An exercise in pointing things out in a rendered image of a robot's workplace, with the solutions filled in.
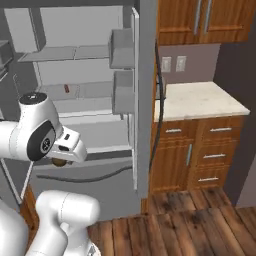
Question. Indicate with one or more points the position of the wooden cabinet side panel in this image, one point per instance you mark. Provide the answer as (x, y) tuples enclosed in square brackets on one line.
[(28, 206)]

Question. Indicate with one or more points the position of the grey fridge door with bins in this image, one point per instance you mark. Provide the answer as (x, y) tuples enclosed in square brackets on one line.
[(145, 100)]

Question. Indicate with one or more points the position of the wooden drawer front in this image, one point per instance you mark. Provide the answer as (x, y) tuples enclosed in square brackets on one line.
[(176, 130), (216, 154), (210, 178), (221, 128)]

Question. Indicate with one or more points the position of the white wall socket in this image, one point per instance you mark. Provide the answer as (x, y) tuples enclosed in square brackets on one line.
[(181, 63), (166, 64)]

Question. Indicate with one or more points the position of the brown kiwi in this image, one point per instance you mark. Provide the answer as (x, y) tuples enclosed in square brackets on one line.
[(59, 162)]

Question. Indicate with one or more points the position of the grey fridge drawer front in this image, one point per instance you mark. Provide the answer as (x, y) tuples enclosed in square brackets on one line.
[(100, 193)]

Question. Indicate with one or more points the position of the small red-brown item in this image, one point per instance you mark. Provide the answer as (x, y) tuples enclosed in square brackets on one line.
[(67, 88)]

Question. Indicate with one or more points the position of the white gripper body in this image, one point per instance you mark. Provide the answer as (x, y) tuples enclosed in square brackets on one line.
[(75, 154)]

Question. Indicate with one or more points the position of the grey fridge shelf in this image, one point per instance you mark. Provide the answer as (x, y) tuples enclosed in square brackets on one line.
[(86, 90), (66, 52)]

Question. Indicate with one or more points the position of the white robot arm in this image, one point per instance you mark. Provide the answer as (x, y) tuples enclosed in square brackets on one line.
[(30, 133)]

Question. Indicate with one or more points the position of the wooden wall cupboard door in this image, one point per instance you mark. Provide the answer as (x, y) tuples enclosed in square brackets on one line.
[(176, 20), (230, 20)]

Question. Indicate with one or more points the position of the wooden base cupboard door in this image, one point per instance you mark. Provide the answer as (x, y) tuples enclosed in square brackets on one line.
[(171, 166)]

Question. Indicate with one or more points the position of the grey fridge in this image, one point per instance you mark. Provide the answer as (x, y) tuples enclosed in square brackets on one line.
[(86, 76)]

